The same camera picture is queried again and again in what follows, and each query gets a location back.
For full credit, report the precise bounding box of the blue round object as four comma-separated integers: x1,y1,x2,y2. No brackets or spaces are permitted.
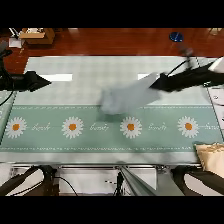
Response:
168,31,184,43

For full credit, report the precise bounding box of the pale blue shirt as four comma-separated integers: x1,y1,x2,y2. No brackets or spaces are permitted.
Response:
99,71,163,116

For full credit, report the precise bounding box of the cream garment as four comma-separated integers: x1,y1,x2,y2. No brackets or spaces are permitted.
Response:
194,142,224,178

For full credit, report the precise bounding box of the silver frame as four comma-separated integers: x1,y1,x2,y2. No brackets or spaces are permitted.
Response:
9,161,205,197

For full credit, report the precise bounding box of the black cable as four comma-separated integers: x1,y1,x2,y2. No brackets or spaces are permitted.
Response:
53,175,80,197

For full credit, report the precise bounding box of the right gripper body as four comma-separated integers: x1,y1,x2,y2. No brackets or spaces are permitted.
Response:
149,72,179,93

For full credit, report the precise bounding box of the brown cardboard box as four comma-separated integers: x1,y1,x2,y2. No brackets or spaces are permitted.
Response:
19,28,56,45

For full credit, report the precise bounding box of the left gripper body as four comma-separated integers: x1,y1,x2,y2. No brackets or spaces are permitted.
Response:
23,70,53,93

